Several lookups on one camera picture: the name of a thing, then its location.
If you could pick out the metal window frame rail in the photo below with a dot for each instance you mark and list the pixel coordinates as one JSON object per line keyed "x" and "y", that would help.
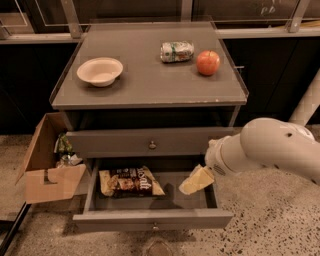
{"x": 55, "y": 21}

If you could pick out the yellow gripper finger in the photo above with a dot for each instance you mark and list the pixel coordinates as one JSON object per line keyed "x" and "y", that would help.
{"x": 199, "y": 178}

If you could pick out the green snack packet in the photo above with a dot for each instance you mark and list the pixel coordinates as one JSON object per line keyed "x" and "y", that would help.
{"x": 63, "y": 145}

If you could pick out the red apple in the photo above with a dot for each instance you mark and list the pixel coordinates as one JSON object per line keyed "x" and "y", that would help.
{"x": 207, "y": 62}

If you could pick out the open grey middle drawer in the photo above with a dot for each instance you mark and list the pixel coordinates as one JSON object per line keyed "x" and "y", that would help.
{"x": 173, "y": 211}

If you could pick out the crumpled clear wrapper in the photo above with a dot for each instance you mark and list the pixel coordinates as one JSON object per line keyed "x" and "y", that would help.
{"x": 67, "y": 160}

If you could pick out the brown chip bag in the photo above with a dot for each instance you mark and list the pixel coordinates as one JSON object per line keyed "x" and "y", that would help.
{"x": 129, "y": 182}

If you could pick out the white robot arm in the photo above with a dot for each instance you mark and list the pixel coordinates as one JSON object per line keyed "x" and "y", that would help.
{"x": 265, "y": 142}

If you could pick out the grey drawer cabinet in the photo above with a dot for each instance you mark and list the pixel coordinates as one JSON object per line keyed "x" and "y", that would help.
{"x": 149, "y": 93}

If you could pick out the brown cardboard box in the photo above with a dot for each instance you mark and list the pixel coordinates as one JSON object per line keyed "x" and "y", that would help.
{"x": 44, "y": 182}

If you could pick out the closed grey top drawer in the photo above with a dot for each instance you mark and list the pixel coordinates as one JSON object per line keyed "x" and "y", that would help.
{"x": 144, "y": 142}

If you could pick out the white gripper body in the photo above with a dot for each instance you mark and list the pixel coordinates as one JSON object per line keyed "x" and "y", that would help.
{"x": 215, "y": 159}

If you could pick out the white paper bowl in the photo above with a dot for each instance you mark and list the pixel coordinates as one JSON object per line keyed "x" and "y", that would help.
{"x": 100, "y": 72}

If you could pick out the green white soda can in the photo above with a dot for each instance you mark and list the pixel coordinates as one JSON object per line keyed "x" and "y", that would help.
{"x": 176, "y": 51}

